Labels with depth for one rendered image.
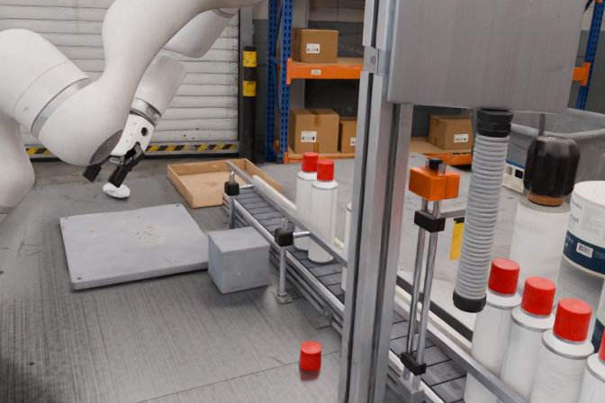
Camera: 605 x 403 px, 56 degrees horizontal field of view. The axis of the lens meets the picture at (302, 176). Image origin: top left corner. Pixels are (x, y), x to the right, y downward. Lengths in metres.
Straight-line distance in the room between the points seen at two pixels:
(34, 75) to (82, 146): 0.12
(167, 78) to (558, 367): 0.98
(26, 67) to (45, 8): 4.11
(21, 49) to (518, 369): 0.78
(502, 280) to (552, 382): 0.12
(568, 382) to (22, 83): 0.78
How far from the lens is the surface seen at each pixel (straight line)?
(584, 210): 1.27
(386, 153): 0.63
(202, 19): 1.21
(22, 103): 0.90
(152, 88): 1.31
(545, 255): 1.05
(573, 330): 0.67
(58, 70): 0.90
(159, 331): 1.03
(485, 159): 0.57
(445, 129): 5.06
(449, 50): 0.57
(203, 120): 5.07
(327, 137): 4.63
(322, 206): 1.09
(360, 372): 0.75
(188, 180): 1.79
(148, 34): 0.92
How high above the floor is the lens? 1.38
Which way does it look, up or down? 17 degrees down
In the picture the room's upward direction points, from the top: 2 degrees clockwise
